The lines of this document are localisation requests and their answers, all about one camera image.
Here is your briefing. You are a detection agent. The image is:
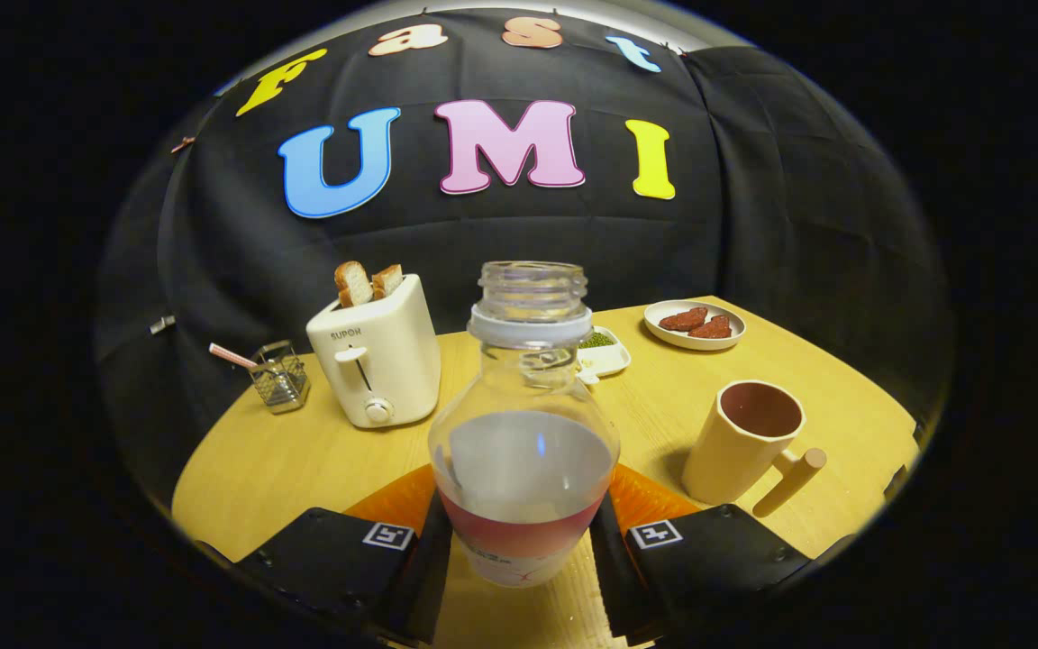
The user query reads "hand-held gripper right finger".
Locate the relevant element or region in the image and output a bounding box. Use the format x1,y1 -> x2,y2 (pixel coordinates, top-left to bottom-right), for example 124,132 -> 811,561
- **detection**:
589,462 -> 813,645

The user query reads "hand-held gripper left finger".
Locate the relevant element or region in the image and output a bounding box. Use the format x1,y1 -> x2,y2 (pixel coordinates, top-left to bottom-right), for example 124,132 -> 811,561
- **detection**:
199,464 -> 454,645

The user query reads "cream cup wooden handle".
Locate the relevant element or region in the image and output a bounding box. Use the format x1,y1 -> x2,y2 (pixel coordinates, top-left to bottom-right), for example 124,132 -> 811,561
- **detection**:
681,379 -> 828,518

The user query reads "clear juice bottle pink label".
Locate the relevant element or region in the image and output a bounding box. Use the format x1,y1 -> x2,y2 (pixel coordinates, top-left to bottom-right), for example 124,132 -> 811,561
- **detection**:
427,261 -> 621,589

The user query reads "wooden table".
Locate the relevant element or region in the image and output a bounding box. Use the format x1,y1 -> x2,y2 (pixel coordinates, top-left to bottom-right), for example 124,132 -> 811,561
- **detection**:
170,296 -> 921,649

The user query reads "white toaster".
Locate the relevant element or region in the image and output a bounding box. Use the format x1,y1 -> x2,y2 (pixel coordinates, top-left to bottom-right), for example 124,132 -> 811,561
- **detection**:
305,274 -> 442,429

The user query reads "pink straw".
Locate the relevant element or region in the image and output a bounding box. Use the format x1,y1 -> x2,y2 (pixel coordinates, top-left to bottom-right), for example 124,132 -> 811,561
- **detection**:
209,343 -> 259,370

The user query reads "white divided dish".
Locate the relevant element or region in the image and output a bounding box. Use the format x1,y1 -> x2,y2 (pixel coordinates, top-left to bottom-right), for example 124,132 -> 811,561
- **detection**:
576,325 -> 633,388

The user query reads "round white plate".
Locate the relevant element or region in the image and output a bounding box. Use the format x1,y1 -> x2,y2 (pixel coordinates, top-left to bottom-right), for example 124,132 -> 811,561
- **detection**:
643,299 -> 747,351

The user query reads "wire mesh basket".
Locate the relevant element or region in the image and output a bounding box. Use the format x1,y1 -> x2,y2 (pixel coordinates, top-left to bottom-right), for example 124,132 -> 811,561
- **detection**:
249,341 -> 311,415

